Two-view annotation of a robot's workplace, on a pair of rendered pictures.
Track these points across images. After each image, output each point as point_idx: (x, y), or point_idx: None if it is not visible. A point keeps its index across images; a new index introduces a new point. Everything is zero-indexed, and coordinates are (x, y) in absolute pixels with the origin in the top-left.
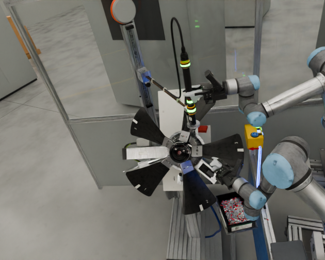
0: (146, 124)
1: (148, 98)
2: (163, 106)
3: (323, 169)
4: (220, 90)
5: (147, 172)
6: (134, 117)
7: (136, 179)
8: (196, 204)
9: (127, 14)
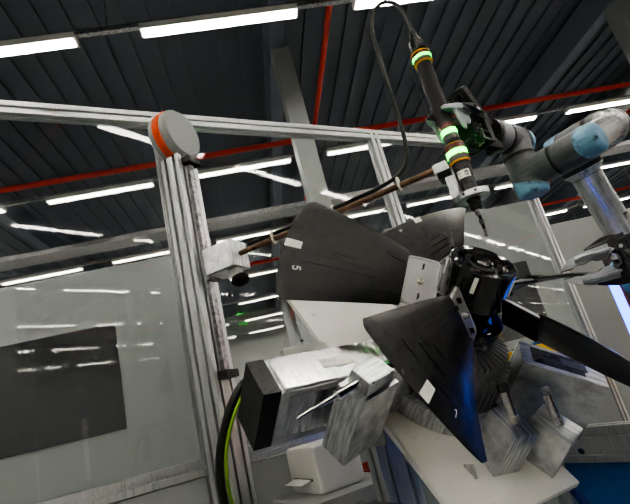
0: (338, 235)
1: (225, 350)
2: (309, 306)
3: None
4: (490, 122)
5: (433, 327)
6: (290, 232)
7: (412, 351)
8: None
9: (186, 140)
